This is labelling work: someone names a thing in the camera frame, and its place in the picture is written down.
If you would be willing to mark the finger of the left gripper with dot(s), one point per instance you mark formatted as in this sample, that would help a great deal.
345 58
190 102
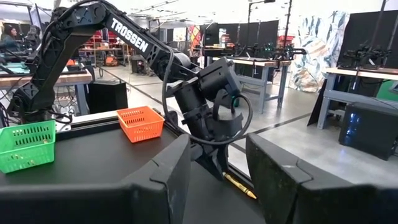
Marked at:
206 158
224 161

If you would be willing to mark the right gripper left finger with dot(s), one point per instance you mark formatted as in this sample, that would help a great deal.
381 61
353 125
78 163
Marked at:
93 205

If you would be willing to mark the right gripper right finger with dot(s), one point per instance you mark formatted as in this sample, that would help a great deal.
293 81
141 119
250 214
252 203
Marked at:
311 205

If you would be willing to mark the yellow crayon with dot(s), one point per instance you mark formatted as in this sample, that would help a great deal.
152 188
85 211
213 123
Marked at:
239 185

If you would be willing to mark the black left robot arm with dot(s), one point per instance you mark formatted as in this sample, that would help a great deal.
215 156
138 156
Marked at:
129 34

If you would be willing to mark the black background robot arm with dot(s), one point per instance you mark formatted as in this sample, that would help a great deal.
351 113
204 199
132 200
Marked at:
363 56
280 51

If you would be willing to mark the orange plastic basket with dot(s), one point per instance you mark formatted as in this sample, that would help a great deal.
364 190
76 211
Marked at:
141 132

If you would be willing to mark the green plastic basket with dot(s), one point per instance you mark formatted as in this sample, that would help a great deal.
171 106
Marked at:
46 149

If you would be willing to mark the grey workbench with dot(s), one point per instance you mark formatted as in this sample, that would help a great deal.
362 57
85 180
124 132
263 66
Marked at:
357 73
264 63

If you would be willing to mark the black box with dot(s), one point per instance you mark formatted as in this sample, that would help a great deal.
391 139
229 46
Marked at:
107 98

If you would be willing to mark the black computer tower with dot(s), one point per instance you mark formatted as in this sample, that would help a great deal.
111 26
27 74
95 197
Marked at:
367 130

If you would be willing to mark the black curtain panel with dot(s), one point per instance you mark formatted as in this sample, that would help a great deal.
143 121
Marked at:
363 28
267 31

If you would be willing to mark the wooden workbench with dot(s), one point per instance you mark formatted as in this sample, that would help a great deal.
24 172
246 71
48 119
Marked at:
68 79

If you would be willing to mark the patterned fabric curtain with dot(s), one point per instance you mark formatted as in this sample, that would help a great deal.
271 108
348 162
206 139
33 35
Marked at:
317 46

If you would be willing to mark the person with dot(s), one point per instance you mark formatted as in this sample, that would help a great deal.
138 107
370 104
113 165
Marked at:
9 39

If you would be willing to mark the black frame stand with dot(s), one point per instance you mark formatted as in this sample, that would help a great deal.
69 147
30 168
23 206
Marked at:
248 18

